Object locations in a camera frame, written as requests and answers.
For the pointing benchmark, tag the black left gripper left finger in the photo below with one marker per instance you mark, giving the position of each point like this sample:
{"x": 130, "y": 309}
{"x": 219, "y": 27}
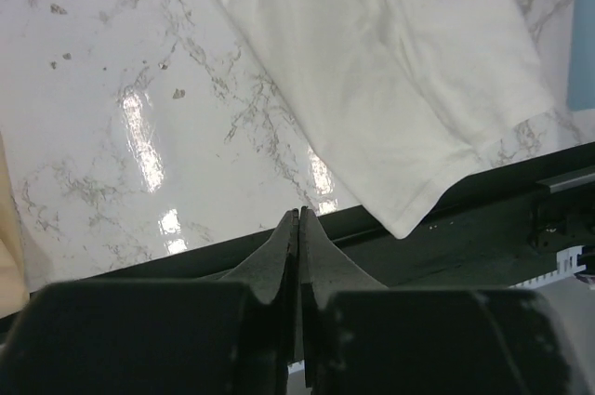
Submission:
{"x": 232, "y": 335}

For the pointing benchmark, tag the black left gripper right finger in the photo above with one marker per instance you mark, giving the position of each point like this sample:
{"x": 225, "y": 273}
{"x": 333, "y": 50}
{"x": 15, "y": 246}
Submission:
{"x": 361, "y": 337}

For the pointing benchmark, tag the cream t shirt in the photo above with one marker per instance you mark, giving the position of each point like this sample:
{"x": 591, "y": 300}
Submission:
{"x": 14, "y": 291}

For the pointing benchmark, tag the white daisy print t shirt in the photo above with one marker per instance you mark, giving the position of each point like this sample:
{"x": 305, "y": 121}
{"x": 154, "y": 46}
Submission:
{"x": 399, "y": 98}

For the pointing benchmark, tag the light blue mat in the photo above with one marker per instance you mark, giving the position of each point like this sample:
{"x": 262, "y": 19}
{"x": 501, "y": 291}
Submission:
{"x": 580, "y": 95}

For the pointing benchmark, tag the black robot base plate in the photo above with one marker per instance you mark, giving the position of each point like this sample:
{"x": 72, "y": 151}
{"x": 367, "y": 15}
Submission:
{"x": 499, "y": 227}

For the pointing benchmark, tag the white slotted cable duct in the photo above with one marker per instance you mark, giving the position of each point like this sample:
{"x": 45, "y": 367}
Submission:
{"x": 570, "y": 262}

